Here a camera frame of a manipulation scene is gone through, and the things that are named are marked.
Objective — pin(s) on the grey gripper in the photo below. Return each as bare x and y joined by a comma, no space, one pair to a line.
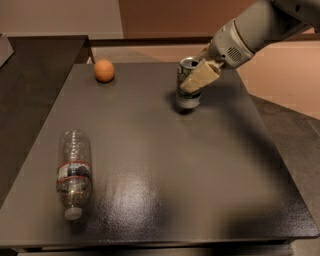
227,46

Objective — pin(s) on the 7up soda can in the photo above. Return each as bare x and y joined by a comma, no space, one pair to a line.
184,99

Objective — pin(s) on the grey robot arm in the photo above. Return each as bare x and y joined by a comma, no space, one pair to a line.
269,21

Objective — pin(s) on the orange fruit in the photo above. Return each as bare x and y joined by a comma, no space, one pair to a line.
104,71

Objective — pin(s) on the clear plastic water bottle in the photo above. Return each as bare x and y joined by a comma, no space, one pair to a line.
74,178

